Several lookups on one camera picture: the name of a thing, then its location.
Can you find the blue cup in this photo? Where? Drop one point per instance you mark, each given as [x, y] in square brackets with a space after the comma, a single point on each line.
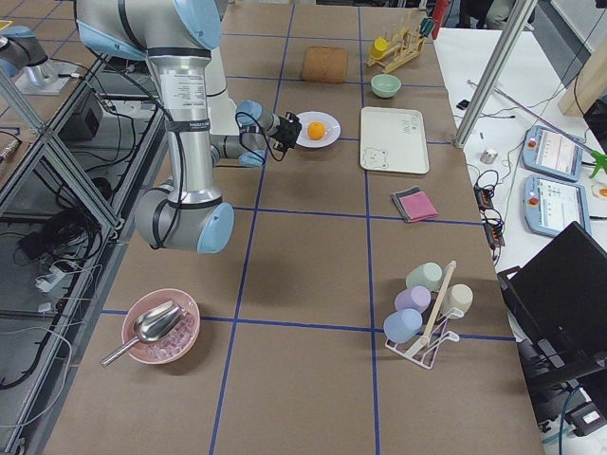
[402, 325]

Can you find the cream bear tray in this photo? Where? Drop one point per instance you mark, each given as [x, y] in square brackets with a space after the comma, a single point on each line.
[393, 140]

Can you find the pink bowl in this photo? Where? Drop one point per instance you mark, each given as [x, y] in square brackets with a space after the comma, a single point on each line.
[178, 342]

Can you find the black laptop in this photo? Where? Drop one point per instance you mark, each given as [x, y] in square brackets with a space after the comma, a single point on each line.
[559, 300]

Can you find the grey cloth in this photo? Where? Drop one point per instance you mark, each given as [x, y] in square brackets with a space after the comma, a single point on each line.
[403, 195]

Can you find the green cup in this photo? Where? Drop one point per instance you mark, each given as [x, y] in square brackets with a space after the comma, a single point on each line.
[429, 275]

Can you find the upper teach pendant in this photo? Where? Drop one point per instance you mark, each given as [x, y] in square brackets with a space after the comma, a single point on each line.
[552, 154]

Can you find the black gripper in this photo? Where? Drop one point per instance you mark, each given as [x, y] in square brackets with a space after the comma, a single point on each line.
[288, 131]

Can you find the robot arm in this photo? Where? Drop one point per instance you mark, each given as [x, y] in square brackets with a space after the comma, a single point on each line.
[180, 43]

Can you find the wooden cutting board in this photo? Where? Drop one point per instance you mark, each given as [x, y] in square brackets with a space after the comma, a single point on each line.
[325, 64]

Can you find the white wire cup rack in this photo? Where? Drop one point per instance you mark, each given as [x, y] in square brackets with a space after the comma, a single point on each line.
[422, 351]

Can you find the yellow mug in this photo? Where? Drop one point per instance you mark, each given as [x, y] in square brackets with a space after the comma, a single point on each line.
[378, 48]

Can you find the aluminium frame post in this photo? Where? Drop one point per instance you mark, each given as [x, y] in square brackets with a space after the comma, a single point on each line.
[510, 18]

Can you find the beige cup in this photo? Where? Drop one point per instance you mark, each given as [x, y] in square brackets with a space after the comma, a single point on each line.
[459, 296]

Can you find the wooden rack handle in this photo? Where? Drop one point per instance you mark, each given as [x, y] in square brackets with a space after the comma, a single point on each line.
[426, 336]

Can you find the pink cloth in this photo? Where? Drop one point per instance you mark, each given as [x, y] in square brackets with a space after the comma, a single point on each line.
[429, 209]

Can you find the green bowl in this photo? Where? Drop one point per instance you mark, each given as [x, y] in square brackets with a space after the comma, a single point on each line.
[385, 86]

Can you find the wooden drying rack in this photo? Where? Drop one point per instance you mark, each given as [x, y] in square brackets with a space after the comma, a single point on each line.
[405, 42]

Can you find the white round plate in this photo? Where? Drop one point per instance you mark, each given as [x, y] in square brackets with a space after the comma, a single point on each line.
[333, 129]

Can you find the metal scoop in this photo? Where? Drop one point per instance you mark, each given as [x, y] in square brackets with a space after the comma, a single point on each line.
[150, 327]

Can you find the teach pendant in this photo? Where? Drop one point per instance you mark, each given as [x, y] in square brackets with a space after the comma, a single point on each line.
[551, 205]
[552, 154]

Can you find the purple cup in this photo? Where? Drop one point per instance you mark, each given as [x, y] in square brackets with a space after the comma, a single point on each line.
[417, 298]

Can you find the orange fruit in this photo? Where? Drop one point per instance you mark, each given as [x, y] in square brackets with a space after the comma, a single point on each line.
[316, 130]

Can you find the lower teach pendant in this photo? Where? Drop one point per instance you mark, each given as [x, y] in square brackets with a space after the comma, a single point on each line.
[551, 205]

